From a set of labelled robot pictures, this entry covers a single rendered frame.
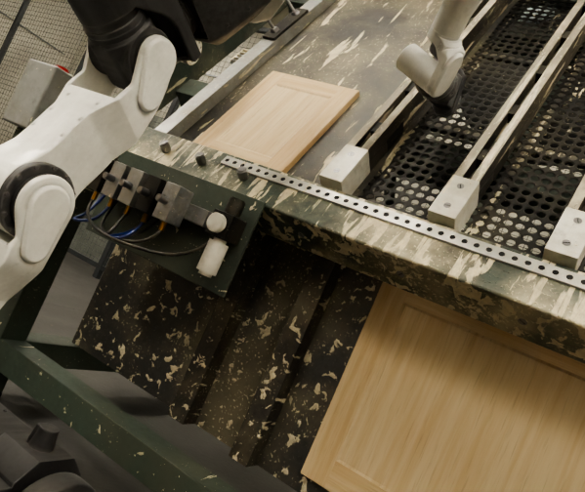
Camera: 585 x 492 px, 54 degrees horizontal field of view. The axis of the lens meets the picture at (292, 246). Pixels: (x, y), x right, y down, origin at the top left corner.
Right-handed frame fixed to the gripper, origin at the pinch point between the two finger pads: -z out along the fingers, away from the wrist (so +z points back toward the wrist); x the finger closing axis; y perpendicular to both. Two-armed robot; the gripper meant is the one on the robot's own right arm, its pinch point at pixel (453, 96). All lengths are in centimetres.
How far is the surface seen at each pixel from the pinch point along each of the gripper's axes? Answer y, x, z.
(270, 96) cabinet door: 52, -12, 6
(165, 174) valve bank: 53, -41, 38
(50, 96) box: 85, -30, 53
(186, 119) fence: 67, -26, 21
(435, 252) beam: -19, -36, 34
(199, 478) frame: 11, -101, 47
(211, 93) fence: 67, -16, 13
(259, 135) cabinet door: 43, -24, 17
